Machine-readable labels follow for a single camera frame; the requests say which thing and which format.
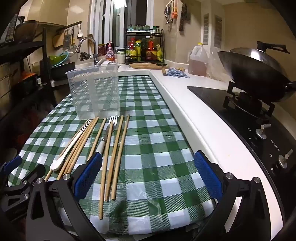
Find white plate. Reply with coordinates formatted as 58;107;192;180
96;58;121;68

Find metal fork white handle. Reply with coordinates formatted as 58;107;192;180
92;115;117;159

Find green checkered tablecloth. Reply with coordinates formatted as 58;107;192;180
8;75;219;235

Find metal grater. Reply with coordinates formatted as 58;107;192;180
63;31;71;50

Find white spoon striped handle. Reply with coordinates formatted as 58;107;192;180
50;119;91;171

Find blue dish cloth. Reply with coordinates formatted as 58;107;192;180
166;68;190;78

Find black spice rack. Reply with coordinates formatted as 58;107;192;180
125;30;164;64

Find wooden chopstick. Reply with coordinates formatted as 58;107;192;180
57;118;96;180
110;114;130;201
45;119;92;181
87;118;107;161
99;120;115;220
63;117;100;175
105;115;124;202

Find clear plastic bag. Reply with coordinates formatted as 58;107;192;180
207;47;229;81

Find white frame window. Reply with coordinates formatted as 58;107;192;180
90;0;154;51

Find pink dish soap bottle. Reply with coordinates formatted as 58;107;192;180
106;42;116;62

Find clear plastic utensil holder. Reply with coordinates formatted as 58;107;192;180
66;64;121;120

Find round wooden cutting board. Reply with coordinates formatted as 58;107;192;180
129;62;166;70

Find black gas stove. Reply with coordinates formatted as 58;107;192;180
187;86;296;193

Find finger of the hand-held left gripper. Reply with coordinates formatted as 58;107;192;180
13;164;46;194
0;155;23;178

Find yellow green bottle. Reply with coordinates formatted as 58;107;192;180
135;40;142;61

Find steel wok lid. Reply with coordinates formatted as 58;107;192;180
228;41;290;70

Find hanging kitchen tools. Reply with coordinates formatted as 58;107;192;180
164;0;179;25

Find brown bowl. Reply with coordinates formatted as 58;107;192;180
14;20;38;44

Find black wok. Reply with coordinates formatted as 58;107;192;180
217;50;296;103

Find black metal shelf rack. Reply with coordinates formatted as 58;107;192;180
0;21;61;130

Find wall vent panel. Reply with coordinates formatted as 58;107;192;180
203;13;209;42
214;15;223;48

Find green colander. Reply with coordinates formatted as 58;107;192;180
48;52;70;67

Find orange lid pot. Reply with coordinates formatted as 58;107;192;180
21;72;39;91

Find dark hanging cleaver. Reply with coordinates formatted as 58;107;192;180
179;3;188;32

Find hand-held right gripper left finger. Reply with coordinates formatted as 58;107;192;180
25;151;104;241

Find row of spice jars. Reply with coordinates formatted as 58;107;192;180
128;24;160;33

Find chrome kitchen faucet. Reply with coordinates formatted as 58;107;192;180
77;37;99;66

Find plastic oil jug yellow cap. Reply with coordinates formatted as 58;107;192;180
188;43;210;77

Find black cooking pot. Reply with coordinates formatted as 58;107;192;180
51;61;77;81

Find amber bottle red label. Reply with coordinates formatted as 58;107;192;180
147;35;157;61

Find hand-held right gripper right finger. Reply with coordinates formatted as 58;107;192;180
194;150;271;241

